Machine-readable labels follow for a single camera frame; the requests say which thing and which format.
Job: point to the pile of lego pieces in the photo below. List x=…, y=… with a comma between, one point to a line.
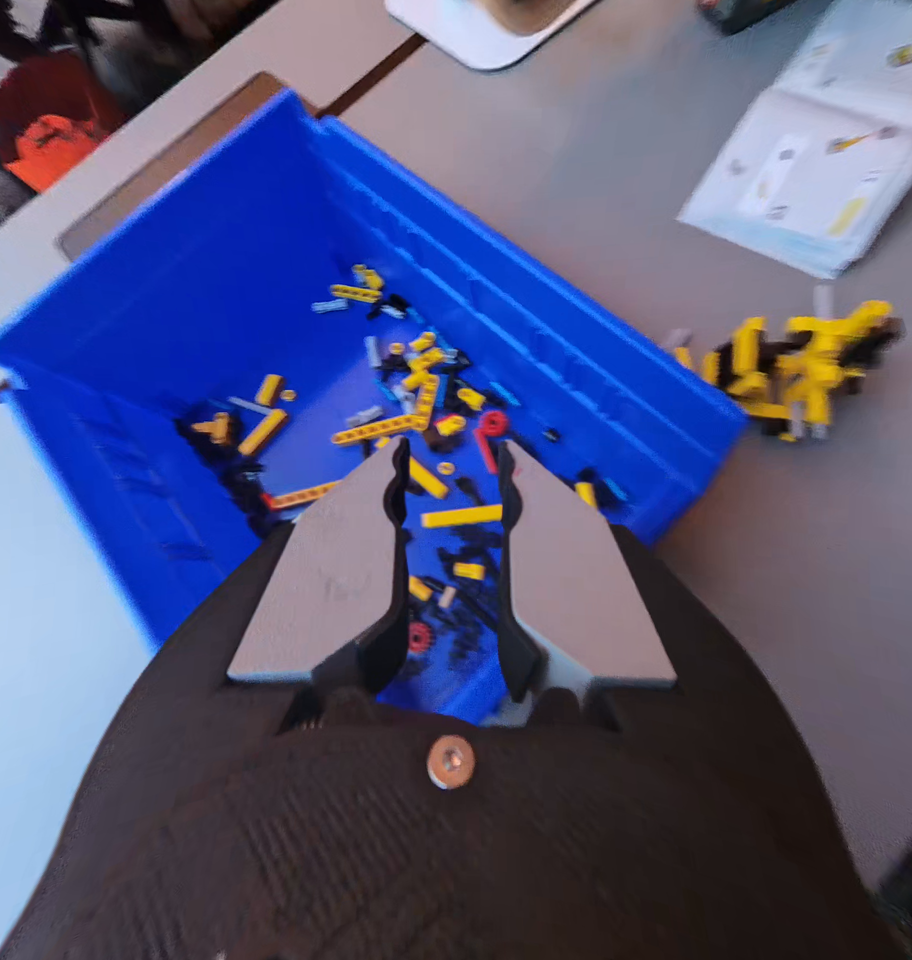
x=426, y=390

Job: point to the lego instruction booklet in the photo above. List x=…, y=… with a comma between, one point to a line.
x=816, y=187

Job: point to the white stand base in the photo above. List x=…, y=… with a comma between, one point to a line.
x=486, y=37

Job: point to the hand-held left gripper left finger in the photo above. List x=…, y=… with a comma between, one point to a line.
x=328, y=570

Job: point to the blue plastic bin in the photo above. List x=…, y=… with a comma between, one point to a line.
x=201, y=262

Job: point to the orange red bag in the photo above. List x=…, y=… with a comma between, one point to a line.
x=51, y=127

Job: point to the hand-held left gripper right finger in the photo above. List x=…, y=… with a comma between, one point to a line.
x=583, y=592

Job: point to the yellow black lego model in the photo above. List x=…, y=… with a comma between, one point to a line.
x=808, y=360

